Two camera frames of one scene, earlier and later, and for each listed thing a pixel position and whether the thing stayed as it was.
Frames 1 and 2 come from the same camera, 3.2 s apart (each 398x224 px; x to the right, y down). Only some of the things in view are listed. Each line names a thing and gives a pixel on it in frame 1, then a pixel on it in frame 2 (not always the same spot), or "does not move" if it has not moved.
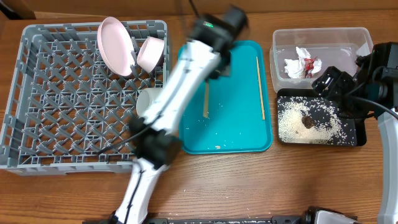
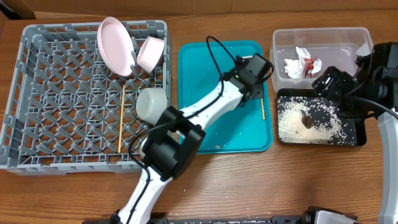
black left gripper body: (223, 70) to (261, 89)
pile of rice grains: (308, 120) does not move
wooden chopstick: (205, 114) to (121, 118)
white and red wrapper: (304, 66) does not move
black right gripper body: (328, 83) does not move
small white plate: (150, 53) does not move
